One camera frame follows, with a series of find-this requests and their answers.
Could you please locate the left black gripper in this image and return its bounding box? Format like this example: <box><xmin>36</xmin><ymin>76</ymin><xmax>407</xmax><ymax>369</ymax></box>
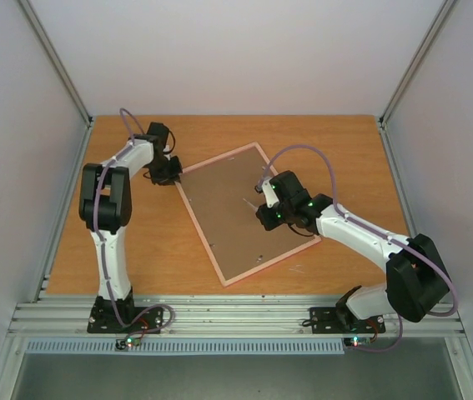
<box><xmin>149</xmin><ymin>156</ymin><xmax>184</xmax><ymax>186</ymax></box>

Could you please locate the pink picture frame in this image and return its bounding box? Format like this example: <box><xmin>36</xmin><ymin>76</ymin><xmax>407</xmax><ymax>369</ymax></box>
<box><xmin>176</xmin><ymin>142</ymin><xmax>320</xmax><ymax>287</ymax></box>

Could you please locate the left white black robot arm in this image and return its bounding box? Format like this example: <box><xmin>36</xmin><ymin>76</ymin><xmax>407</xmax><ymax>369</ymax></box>
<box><xmin>78</xmin><ymin>122</ymin><xmax>182</xmax><ymax>332</ymax></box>

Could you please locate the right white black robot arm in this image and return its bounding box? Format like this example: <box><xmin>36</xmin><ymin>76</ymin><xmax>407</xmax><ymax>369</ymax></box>
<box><xmin>255</xmin><ymin>171</ymin><xmax>451</xmax><ymax>332</ymax></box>

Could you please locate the right small circuit board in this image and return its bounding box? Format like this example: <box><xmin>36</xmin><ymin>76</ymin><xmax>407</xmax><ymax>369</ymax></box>
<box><xmin>344</xmin><ymin>335</ymin><xmax>373</xmax><ymax>348</ymax></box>

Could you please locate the small circuit board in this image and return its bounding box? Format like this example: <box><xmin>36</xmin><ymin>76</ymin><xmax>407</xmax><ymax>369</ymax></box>
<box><xmin>344</xmin><ymin>335</ymin><xmax>373</xmax><ymax>348</ymax></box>
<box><xmin>114</xmin><ymin>337</ymin><xmax>143</xmax><ymax>351</ymax></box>

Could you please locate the left small circuit board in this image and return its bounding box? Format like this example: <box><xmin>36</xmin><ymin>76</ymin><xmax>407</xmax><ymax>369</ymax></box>
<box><xmin>114</xmin><ymin>337</ymin><xmax>143</xmax><ymax>351</ymax></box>

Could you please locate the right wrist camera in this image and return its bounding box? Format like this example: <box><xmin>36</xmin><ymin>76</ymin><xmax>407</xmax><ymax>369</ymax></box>
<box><xmin>255</xmin><ymin>177</ymin><xmax>280</xmax><ymax>208</ymax></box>

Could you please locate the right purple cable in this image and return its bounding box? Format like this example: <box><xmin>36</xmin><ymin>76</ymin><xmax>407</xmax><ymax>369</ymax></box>
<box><xmin>259</xmin><ymin>144</ymin><xmax>459</xmax><ymax>353</ymax></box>

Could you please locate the purple cable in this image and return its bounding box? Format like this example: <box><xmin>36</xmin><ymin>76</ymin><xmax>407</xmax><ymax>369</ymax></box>
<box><xmin>259</xmin><ymin>144</ymin><xmax>459</xmax><ymax>353</ymax></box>
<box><xmin>92</xmin><ymin>107</ymin><xmax>177</xmax><ymax>341</ymax></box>

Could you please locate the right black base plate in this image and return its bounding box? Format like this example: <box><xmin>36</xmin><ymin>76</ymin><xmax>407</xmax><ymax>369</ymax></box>
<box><xmin>302</xmin><ymin>307</ymin><xmax>386</xmax><ymax>335</ymax></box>

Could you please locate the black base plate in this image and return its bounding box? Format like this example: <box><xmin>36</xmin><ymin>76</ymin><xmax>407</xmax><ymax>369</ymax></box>
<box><xmin>87</xmin><ymin>307</ymin><xmax>169</xmax><ymax>334</ymax></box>
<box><xmin>302</xmin><ymin>307</ymin><xmax>386</xmax><ymax>335</ymax></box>

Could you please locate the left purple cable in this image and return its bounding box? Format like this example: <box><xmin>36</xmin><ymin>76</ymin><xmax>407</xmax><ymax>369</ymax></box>
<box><xmin>92</xmin><ymin>107</ymin><xmax>177</xmax><ymax>341</ymax></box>

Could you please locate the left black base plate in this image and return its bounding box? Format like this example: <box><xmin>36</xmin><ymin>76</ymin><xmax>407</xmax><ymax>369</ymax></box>
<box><xmin>87</xmin><ymin>307</ymin><xmax>169</xmax><ymax>334</ymax></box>

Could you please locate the aluminium rail base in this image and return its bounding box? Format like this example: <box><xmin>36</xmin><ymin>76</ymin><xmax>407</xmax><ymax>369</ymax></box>
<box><xmin>6</xmin><ymin>293</ymin><xmax>466</xmax><ymax>338</ymax></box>

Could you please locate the left aluminium corner post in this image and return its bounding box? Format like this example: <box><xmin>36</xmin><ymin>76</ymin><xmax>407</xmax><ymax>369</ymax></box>
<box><xmin>17</xmin><ymin>0</ymin><xmax>95</xmax><ymax>126</ymax></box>

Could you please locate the aluminium corner post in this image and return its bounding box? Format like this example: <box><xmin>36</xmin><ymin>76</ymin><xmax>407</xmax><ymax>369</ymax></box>
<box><xmin>377</xmin><ymin>0</ymin><xmax>458</xmax><ymax>128</ymax></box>
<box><xmin>17</xmin><ymin>0</ymin><xmax>95</xmax><ymax>126</ymax></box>

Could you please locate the grey slotted cable duct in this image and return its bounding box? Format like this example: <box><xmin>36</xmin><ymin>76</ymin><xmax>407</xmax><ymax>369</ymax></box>
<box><xmin>26</xmin><ymin>337</ymin><xmax>345</xmax><ymax>356</ymax></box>

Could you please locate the right aluminium corner post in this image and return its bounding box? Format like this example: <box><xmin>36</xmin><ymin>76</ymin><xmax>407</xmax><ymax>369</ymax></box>
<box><xmin>377</xmin><ymin>0</ymin><xmax>458</xmax><ymax>128</ymax></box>

